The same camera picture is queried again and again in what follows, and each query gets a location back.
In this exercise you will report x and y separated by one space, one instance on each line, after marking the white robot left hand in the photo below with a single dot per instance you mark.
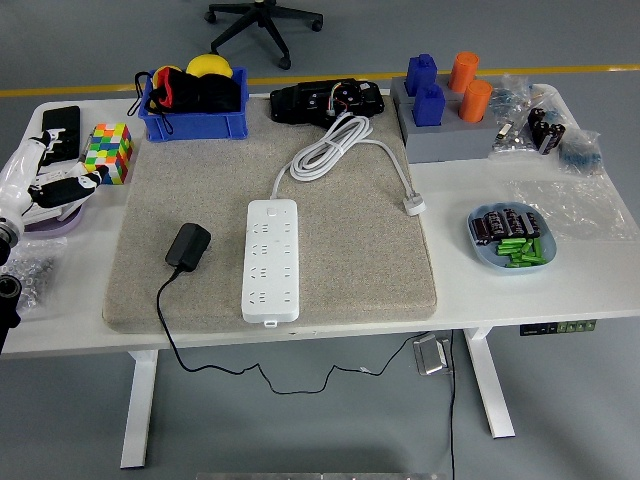
20 170

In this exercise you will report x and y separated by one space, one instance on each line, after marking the black smartphone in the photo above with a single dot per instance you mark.
62 119

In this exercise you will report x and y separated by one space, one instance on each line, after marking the colourful puzzle cube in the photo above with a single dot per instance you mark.
107 147

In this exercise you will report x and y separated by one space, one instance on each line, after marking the clear bag of screws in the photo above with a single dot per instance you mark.
37 275

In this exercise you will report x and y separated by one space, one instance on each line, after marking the blue plastic bin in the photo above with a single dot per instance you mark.
200 125

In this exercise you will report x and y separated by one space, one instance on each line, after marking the black cloth pouch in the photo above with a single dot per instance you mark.
220 92

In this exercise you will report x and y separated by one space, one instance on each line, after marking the yellow ball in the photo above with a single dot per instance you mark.
207 64

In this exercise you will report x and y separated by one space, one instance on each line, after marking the white table leg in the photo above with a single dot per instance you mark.
490 385
137 410

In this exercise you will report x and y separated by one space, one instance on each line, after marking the black office chair base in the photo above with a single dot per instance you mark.
262 17

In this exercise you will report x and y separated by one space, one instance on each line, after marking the grey-brown fabric mat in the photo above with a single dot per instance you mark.
350 260

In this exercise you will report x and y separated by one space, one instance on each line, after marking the blue plastic block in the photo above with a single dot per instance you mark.
429 107
420 75

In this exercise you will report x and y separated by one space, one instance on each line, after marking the grey foam holder block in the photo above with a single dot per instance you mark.
447 95
450 142

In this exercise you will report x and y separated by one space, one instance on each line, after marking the silver foot pedal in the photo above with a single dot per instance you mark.
430 355

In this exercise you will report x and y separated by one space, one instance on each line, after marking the orange plastic cylinder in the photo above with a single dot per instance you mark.
462 72
475 102

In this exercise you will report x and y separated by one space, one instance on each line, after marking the black capacitor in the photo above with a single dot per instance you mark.
531 224
512 221
495 223
480 230

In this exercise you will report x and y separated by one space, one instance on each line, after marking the light blue plate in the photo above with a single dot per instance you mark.
482 255

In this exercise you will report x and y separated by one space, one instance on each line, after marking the clear bag of metal parts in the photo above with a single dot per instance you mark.
510 140

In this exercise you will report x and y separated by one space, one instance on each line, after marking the clear bag of blue resistors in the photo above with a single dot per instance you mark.
507 97

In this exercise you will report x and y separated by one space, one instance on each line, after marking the green battery cell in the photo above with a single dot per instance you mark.
537 247
525 262
512 250
510 244

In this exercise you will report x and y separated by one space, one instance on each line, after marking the clear bag of black capacitors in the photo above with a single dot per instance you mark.
545 130

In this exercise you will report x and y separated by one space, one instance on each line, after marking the empty clear plastic bag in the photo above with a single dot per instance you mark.
575 205

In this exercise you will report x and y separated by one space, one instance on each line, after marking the black table control panel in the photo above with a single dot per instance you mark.
555 327

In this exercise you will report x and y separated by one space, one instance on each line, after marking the clear bag of blue components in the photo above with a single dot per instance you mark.
582 152

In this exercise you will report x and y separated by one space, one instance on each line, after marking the white wall socket panel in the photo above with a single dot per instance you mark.
45 215

